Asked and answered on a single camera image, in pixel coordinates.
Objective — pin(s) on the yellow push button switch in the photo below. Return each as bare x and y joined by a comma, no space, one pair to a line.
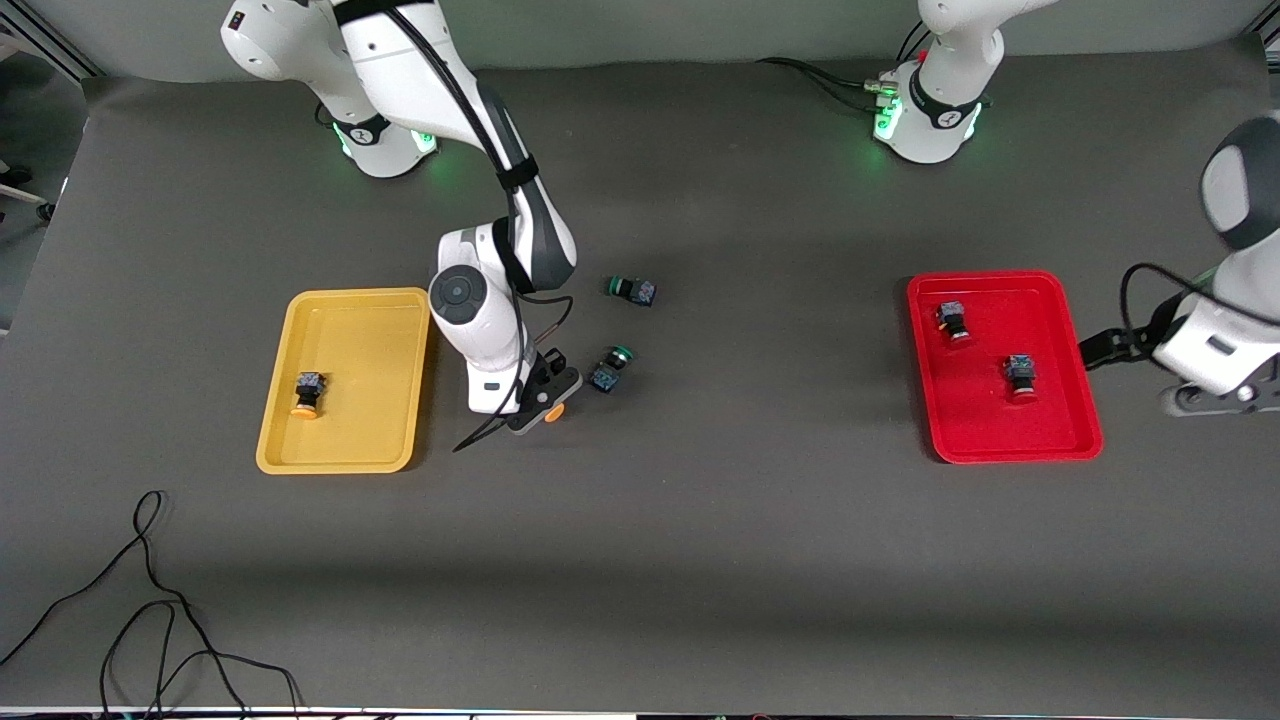
554,411
309,385

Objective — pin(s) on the red push button switch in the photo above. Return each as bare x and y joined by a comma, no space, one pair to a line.
1020,370
952,318

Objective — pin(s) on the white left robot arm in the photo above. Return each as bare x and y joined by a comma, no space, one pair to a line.
1240,180

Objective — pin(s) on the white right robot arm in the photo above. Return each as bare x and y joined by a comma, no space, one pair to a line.
490,330

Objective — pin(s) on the red plastic tray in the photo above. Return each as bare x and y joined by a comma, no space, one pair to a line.
990,430

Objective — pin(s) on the yellow plastic tray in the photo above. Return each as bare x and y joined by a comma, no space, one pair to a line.
350,430

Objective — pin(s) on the black chair base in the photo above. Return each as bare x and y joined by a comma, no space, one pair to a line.
44,211

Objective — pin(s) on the green push button switch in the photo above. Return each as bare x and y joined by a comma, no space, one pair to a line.
608,375
635,290

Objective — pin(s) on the grey metal frame rail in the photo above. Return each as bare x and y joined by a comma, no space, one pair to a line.
50,45

